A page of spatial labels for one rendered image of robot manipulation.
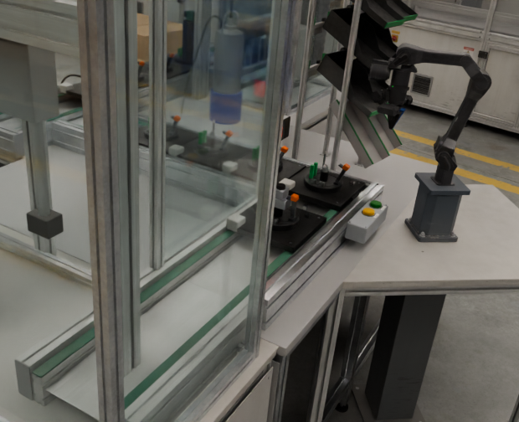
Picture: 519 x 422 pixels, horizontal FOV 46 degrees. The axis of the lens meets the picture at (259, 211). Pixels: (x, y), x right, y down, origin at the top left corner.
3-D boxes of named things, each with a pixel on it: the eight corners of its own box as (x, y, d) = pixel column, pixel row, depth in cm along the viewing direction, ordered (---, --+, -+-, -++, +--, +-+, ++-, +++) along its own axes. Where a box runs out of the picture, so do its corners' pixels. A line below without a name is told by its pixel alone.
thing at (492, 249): (590, 285, 205) (593, 277, 204) (328, 290, 190) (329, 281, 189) (490, 190, 266) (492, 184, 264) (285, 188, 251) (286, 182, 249)
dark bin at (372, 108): (386, 110, 236) (397, 95, 231) (368, 118, 227) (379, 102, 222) (335, 64, 244) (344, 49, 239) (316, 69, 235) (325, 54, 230)
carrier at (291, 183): (365, 187, 229) (370, 156, 223) (339, 212, 210) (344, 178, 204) (306, 170, 239) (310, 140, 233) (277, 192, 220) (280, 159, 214)
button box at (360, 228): (385, 219, 219) (388, 204, 216) (363, 244, 202) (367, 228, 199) (367, 213, 221) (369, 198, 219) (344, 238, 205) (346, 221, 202)
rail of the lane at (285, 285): (379, 208, 235) (384, 182, 230) (264, 331, 165) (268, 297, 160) (366, 204, 237) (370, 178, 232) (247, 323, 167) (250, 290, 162)
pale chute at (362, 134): (382, 160, 245) (390, 155, 241) (364, 168, 235) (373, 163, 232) (346, 98, 246) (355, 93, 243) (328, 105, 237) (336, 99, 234)
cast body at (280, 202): (290, 205, 195) (293, 185, 192) (285, 210, 192) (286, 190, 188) (267, 198, 198) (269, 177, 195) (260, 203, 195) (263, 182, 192)
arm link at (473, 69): (483, 83, 200) (490, 49, 195) (486, 90, 192) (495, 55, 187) (392, 74, 204) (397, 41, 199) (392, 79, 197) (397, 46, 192)
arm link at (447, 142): (492, 72, 197) (473, 65, 197) (495, 78, 191) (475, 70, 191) (446, 159, 213) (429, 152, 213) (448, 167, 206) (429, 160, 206)
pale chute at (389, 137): (394, 149, 256) (402, 144, 253) (378, 156, 247) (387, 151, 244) (361, 90, 258) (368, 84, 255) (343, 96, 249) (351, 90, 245)
